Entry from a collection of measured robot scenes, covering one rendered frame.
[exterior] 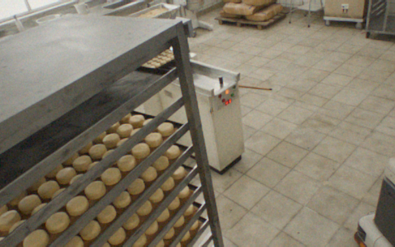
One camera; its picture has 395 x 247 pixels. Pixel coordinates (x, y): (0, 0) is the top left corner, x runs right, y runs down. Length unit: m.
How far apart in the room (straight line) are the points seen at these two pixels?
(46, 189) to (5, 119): 0.37
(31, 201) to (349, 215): 2.26
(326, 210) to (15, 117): 2.42
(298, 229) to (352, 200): 0.51
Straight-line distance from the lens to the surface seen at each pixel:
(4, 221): 0.94
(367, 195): 2.92
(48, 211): 0.77
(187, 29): 3.20
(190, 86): 0.94
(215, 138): 2.73
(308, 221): 2.67
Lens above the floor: 2.06
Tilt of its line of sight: 34 degrees down
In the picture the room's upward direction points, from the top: 11 degrees counter-clockwise
